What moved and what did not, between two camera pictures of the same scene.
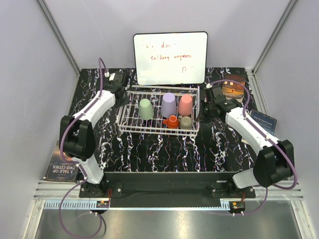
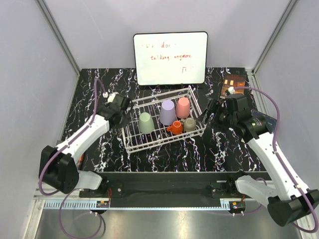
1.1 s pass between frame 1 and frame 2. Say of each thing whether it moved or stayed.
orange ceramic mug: moved
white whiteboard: stayed
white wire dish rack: moved
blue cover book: stayed
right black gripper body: moved
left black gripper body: moved
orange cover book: stayed
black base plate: stayed
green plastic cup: moved
